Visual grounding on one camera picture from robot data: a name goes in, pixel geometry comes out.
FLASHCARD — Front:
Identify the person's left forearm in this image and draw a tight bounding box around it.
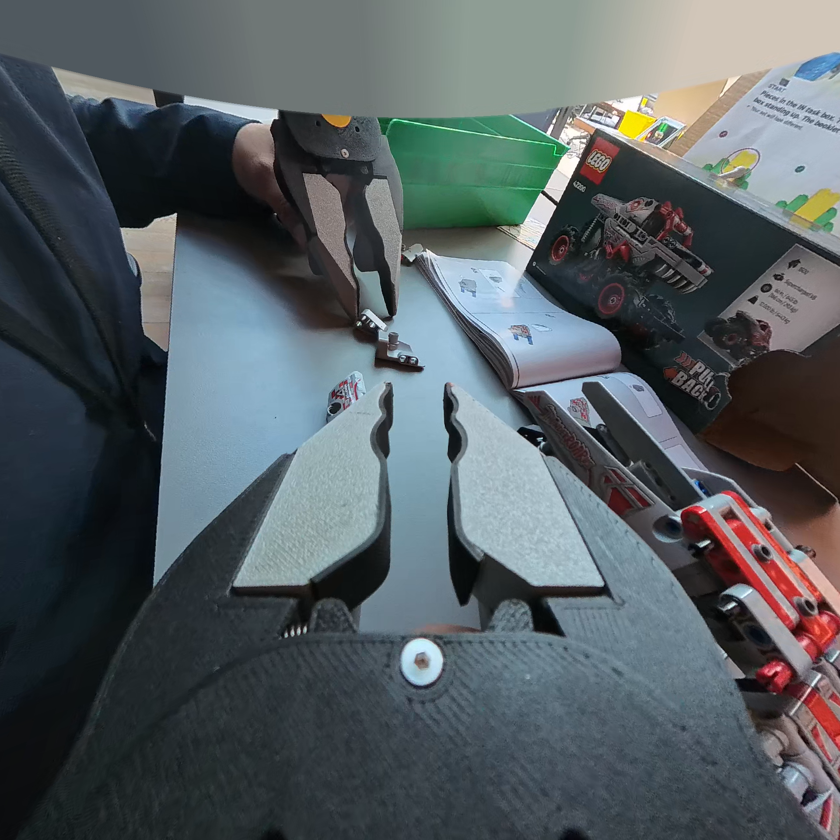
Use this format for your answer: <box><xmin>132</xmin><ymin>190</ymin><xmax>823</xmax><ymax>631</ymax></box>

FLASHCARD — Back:
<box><xmin>66</xmin><ymin>95</ymin><xmax>275</xmax><ymax>229</ymax></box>

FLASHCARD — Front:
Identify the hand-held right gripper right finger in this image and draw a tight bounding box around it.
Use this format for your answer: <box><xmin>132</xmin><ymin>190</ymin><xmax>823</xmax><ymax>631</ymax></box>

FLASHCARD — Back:
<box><xmin>444</xmin><ymin>382</ymin><xmax>605</xmax><ymax>626</ymax></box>

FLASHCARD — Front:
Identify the printed instruction sheet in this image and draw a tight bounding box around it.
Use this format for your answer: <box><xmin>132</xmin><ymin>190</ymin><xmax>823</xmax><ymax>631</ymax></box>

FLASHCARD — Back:
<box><xmin>682</xmin><ymin>52</ymin><xmax>840</xmax><ymax>232</ymax></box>

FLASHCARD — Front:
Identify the dark lego set box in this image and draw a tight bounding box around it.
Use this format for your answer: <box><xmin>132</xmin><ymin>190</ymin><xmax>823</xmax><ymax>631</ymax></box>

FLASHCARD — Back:
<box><xmin>525</xmin><ymin>130</ymin><xmax>840</xmax><ymax>475</ymax></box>

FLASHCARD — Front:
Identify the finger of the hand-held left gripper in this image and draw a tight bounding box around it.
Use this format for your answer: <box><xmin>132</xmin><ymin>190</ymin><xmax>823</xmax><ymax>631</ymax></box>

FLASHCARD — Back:
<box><xmin>281</xmin><ymin>169</ymin><xmax>360</xmax><ymax>324</ymax></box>
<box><xmin>353</xmin><ymin>176</ymin><xmax>404</xmax><ymax>320</ymax></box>

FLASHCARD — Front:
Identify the green plastic bin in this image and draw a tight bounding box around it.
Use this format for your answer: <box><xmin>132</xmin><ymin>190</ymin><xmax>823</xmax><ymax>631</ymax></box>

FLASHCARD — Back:
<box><xmin>378</xmin><ymin>116</ymin><xmax>571</xmax><ymax>231</ymax></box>

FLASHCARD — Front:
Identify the person's left hand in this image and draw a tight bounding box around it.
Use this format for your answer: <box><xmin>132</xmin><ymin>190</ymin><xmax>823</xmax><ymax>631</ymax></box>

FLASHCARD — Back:
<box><xmin>233</xmin><ymin>121</ymin><xmax>308</xmax><ymax>247</ymax></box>

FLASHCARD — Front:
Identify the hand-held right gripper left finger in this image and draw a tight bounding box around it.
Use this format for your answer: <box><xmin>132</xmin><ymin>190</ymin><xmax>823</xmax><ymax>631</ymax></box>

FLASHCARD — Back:
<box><xmin>233</xmin><ymin>382</ymin><xmax>393</xmax><ymax>611</ymax></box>

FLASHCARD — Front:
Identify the white instruction booklet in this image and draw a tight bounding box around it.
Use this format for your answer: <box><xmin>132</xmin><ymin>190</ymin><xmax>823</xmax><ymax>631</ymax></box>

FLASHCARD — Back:
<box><xmin>415</xmin><ymin>249</ymin><xmax>710</xmax><ymax>476</ymax></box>

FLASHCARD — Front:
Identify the red grey lego truck model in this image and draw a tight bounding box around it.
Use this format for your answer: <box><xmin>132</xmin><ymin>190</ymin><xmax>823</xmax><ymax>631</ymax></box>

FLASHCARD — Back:
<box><xmin>517</xmin><ymin>375</ymin><xmax>840</xmax><ymax>840</ymax></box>

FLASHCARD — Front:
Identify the grey lego bracket assembly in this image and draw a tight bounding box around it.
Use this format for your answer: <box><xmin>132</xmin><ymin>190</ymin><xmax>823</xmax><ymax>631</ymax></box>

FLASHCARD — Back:
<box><xmin>353</xmin><ymin>309</ymin><xmax>427</xmax><ymax>373</ymax></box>

